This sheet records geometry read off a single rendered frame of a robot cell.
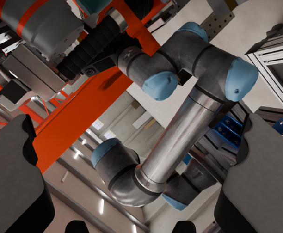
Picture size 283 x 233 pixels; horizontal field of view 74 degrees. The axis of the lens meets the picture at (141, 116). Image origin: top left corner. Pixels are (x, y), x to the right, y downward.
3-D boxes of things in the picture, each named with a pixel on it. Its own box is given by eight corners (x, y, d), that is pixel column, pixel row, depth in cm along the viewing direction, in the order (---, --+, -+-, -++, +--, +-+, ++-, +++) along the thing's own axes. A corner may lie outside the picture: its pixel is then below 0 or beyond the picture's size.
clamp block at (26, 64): (20, 41, 30) (-4, 65, 30) (66, 82, 33) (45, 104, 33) (30, 45, 34) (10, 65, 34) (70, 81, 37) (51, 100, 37)
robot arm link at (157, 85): (184, 84, 46) (159, 108, 46) (154, 62, 51) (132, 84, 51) (180, 67, 39) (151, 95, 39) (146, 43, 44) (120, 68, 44)
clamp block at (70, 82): (59, 56, 62) (47, 67, 62) (80, 76, 65) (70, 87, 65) (61, 57, 66) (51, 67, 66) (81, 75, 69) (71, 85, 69)
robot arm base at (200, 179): (223, 187, 82) (207, 203, 82) (206, 172, 97) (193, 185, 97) (201, 165, 79) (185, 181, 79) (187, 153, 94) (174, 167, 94)
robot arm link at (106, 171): (167, 192, 97) (101, 196, 52) (149, 170, 105) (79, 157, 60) (183, 175, 96) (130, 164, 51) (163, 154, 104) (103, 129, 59)
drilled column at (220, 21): (226, 2, 113) (177, 52, 113) (235, 16, 116) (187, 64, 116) (216, 7, 122) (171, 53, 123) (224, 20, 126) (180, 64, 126)
